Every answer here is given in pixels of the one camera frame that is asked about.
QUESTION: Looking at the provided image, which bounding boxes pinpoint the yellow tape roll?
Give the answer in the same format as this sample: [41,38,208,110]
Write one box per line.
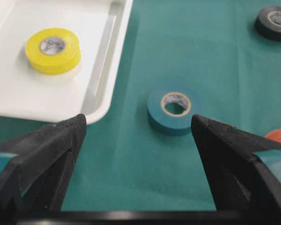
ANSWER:
[25,28,81,75]

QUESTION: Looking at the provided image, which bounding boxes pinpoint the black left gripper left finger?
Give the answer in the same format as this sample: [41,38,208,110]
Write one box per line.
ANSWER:
[0,114,87,211]

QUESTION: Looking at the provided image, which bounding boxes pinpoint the teal tape roll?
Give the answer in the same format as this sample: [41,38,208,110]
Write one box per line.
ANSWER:
[147,83,203,136]

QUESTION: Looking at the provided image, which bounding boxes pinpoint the white plastic tray case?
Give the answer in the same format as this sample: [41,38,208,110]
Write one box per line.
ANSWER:
[0,0,133,124]

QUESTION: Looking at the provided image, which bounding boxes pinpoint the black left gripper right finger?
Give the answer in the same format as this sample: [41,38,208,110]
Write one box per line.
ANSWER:
[191,114,281,211]

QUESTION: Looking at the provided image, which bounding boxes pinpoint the black tape roll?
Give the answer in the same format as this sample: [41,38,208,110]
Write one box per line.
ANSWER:
[254,6,281,42]

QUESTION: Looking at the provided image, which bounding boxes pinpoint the red tape roll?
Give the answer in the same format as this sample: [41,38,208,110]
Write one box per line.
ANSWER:
[265,129,281,143]

